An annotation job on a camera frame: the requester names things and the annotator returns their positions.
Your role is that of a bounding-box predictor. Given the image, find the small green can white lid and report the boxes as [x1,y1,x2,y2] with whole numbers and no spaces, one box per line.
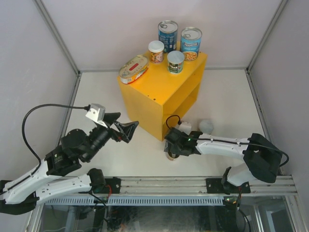
[167,50,184,74]

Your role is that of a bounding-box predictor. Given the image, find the dark blue soup can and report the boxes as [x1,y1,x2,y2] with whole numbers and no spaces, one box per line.
[158,20,178,53]

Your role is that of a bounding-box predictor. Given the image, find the right black camera cable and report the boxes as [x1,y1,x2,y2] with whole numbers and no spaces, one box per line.
[166,115,290,167]

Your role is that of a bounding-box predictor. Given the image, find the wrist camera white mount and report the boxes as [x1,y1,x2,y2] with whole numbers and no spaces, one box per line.
[85,103,108,128]
[178,121,192,135]

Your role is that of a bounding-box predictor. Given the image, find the grey slotted cable duct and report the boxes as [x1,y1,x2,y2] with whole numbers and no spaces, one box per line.
[45,195,224,206]

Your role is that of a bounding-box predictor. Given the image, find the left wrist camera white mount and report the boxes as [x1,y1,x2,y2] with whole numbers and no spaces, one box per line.
[85,103,108,128]

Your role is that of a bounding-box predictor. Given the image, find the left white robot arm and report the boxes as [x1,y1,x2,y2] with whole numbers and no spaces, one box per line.
[0,109,139,215]

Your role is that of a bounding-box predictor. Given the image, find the aluminium corner post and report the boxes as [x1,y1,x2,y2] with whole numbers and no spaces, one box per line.
[33,0,80,77]
[246,0,289,73]

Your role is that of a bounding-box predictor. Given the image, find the gold oval fish tin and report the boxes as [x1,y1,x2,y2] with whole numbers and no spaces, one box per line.
[119,55,149,85]
[166,152,179,161]

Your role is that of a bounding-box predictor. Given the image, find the left aluminium corner post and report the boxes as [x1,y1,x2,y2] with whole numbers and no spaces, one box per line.
[33,0,80,77]

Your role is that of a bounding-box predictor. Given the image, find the right aluminium corner post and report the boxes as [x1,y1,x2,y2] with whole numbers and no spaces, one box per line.
[246,0,289,73]

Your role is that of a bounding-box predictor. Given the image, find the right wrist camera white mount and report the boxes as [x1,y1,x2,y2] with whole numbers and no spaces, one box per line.
[178,121,192,135]

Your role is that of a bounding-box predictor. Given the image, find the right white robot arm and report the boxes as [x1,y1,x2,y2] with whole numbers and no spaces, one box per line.
[165,128,283,194]

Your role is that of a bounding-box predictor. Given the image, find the aluminium front rail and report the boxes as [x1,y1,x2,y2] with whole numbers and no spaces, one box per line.
[111,176,297,196]

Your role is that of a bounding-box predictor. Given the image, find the light blue Progresso soup can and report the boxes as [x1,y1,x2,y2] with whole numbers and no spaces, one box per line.
[180,27,202,61]

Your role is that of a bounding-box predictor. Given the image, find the yellow two-shelf cabinet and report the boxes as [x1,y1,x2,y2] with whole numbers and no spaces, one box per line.
[118,52,208,141]

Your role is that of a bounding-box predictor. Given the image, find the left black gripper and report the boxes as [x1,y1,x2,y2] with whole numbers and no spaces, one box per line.
[84,113,139,162]

